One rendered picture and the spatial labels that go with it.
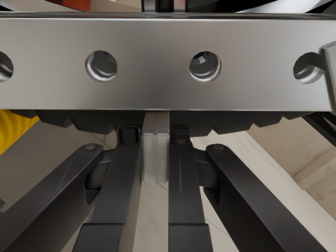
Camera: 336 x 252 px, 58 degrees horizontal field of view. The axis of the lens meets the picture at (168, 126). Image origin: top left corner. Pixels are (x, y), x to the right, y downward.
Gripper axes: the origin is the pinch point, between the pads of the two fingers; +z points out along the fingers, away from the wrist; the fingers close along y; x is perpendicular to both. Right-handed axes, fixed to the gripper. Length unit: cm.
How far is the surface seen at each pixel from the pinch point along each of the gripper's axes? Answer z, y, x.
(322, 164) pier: 620, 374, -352
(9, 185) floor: 59, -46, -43
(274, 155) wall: 632, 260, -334
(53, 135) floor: 96, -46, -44
